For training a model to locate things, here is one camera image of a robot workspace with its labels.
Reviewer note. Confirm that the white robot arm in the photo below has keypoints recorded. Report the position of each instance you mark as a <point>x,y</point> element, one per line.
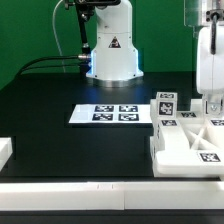
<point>114,60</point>

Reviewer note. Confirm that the white tag base sheet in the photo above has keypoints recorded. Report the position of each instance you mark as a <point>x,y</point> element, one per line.
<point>111,113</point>

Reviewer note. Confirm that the white left wall block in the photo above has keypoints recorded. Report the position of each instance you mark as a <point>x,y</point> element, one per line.
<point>5,151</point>

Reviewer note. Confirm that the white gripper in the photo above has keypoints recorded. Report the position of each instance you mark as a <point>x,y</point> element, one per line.
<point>210,70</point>

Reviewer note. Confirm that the white chair seat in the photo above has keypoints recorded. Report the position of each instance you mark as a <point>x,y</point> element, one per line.
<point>155,114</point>

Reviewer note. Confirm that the white chair back frame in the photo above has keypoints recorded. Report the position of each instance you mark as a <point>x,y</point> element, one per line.
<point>190,146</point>

